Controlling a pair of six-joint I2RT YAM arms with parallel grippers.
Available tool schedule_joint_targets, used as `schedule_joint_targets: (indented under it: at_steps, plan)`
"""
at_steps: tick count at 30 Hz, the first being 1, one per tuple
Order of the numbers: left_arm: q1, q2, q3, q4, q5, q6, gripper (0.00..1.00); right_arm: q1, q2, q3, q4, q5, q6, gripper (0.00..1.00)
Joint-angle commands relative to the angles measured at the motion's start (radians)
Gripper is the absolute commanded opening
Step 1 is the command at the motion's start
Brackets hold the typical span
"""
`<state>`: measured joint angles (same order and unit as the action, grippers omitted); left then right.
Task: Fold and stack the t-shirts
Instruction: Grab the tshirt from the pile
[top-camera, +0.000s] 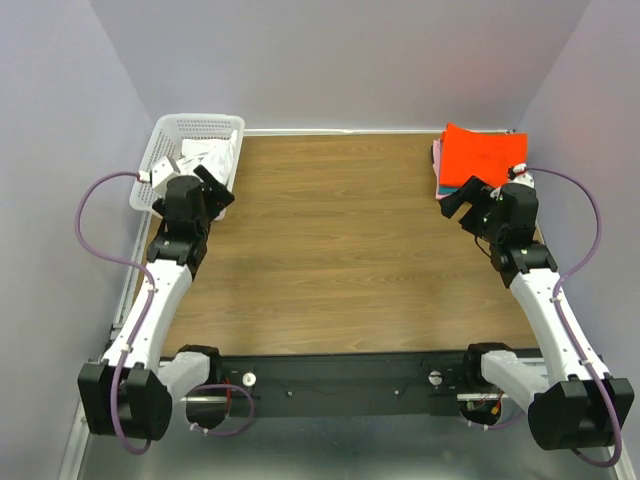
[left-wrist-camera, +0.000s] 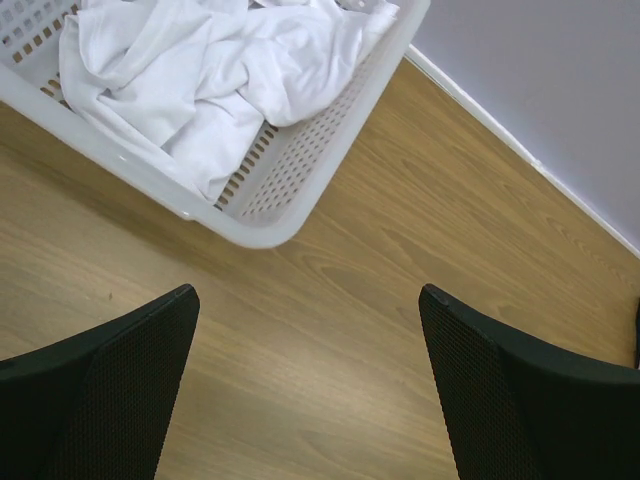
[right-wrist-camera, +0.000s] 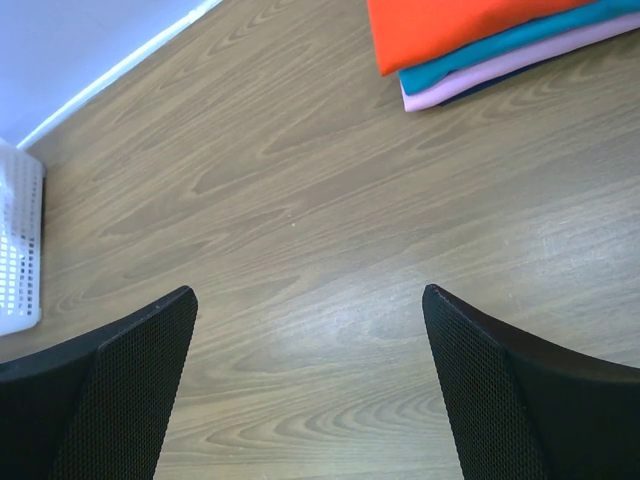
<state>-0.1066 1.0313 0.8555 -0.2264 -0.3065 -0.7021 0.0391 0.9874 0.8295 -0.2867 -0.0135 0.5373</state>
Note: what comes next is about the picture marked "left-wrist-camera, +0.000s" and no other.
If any white t shirt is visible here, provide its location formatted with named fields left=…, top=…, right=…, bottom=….
left=59, top=1, right=398, bottom=201

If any white table edge trim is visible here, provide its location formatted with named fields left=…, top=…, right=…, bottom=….
left=405, top=44, right=639, bottom=258

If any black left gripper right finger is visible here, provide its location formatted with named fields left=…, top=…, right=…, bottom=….
left=419, top=284, right=639, bottom=479

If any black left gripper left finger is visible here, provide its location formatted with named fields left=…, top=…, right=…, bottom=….
left=1, top=284, right=200, bottom=479

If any white plastic laundry basket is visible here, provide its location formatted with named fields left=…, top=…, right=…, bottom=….
left=1, top=1, right=430, bottom=249

